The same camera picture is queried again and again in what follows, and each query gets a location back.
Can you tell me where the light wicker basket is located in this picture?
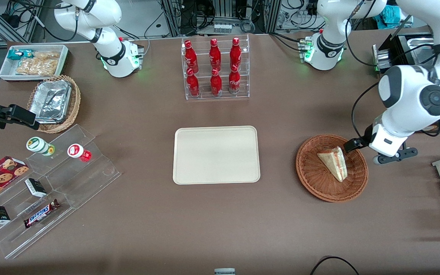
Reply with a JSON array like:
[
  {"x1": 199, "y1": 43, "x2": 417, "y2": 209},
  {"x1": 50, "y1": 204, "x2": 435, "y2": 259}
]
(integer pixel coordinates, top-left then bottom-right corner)
[{"x1": 26, "y1": 75, "x2": 81, "y2": 134}]

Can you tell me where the green lid yogurt cup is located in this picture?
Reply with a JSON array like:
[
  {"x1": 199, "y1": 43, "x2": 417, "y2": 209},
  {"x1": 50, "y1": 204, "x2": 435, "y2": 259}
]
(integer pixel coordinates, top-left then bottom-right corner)
[{"x1": 26, "y1": 136, "x2": 56, "y2": 157}]

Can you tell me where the clear bag of pastries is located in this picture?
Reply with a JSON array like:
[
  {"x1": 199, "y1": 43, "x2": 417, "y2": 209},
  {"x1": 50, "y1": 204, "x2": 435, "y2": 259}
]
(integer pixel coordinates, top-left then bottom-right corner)
[{"x1": 15, "y1": 51, "x2": 61, "y2": 76}]

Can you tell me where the white rectangular snack bin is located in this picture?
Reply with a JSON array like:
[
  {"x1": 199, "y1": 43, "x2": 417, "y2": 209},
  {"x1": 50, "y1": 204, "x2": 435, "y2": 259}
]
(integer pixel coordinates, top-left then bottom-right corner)
[{"x1": 0, "y1": 44, "x2": 69, "y2": 82}]

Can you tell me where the aluminium foil tray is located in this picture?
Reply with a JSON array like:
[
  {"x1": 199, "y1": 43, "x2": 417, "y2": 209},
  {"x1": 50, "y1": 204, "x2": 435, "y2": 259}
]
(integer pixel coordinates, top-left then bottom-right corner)
[{"x1": 29, "y1": 80, "x2": 73, "y2": 124}]

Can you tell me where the black cable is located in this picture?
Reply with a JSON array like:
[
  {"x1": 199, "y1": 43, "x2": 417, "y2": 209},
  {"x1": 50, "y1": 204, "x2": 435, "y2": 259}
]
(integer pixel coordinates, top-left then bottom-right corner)
[{"x1": 310, "y1": 256, "x2": 360, "y2": 275}]

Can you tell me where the teal snack packet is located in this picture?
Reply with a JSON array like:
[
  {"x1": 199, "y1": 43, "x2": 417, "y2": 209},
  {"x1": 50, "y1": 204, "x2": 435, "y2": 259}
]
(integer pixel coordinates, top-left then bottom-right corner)
[{"x1": 6, "y1": 49, "x2": 37, "y2": 61}]

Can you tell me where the teal cloth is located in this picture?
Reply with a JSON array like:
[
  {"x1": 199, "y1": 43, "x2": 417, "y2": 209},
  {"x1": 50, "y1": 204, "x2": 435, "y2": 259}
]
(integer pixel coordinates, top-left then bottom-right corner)
[{"x1": 372, "y1": 5, "x2": 401, "y2": 28}]

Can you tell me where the beige plastic serving tray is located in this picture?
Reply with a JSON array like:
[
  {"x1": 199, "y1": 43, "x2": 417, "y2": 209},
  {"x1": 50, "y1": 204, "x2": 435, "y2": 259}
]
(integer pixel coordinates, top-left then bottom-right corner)
[{"x1": 172, "y1": 125, "x2": 261, "y2": 185}]

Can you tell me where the triangular sandwich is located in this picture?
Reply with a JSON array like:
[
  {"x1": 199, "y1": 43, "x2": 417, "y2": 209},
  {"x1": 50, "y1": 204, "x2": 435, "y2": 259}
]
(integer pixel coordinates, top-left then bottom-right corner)
[{"x1": 317, "y1": 146, "x2": 348, "y2": 183}]

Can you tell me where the black food warmer appliance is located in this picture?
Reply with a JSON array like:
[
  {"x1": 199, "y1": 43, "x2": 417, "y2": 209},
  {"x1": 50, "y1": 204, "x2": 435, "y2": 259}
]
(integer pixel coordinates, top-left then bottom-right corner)
[{"x1": 372, "y1": 15, "x2": 440, "y2": 134}]

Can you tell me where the Snickers chocolate bar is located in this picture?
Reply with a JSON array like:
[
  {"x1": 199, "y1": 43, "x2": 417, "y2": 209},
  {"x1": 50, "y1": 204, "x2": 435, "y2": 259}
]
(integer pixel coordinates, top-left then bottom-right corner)
[{"x1": 23, "y1": 199, "x2": 61, "y2": 229}]

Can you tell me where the clear acrylic stepped stand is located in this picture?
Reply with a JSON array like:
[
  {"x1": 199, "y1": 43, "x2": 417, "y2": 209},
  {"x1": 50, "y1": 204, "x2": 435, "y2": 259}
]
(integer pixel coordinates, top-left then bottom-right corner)
[{"x1": 0, "y1": 124, "x2": 122, "y2": 260}]

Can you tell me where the round brown wicker basket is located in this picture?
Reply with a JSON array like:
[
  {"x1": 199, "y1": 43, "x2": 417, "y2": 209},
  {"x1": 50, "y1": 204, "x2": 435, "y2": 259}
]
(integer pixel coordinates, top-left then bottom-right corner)
[{"x1": 295, "y1": 134, "x2": 369, "y2": 203}]

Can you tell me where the red cola bottle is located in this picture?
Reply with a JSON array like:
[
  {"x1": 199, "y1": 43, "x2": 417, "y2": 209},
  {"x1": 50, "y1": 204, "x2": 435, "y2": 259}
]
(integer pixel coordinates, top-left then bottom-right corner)
[
  {"x1": 210, "y1": 68, "x2": 223, "y2": 96},
  {"x1": 230, "y1": 37, "x2": 242, "y2": 71},
  {"x1": 228, "y1": 65, "x2": 241, "y2": 95},
  {"x1": 209, "y1": 38, "x2": 222, "y2": 71},
  {"x1": 184, "y1": 40, "x2": 199, "y2": 74},
  {"x1": 186, "y1": 68, "x2": 201, "y2": 97}
]

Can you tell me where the red lid yogurt cup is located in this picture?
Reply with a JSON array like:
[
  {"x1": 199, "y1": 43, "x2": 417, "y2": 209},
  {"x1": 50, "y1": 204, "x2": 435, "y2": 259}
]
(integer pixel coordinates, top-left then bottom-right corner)
[{"x1": 67, "y1": 143, "x2": 92, "y2": 163}]

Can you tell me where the clear acrylic bottle rack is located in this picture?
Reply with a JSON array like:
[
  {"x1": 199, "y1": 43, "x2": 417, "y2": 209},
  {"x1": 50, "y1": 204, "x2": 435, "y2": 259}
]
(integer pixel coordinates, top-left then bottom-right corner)
[{"x1": 181, "y1": 34, "x2": 251, "y2": 101}]

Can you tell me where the aluminium frame rack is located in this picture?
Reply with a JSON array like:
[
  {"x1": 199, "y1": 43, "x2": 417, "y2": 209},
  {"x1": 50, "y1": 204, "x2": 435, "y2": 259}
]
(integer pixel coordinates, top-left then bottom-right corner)
[{"x1": 160, "y1": 0, "x2": 282, "y2": 37}]

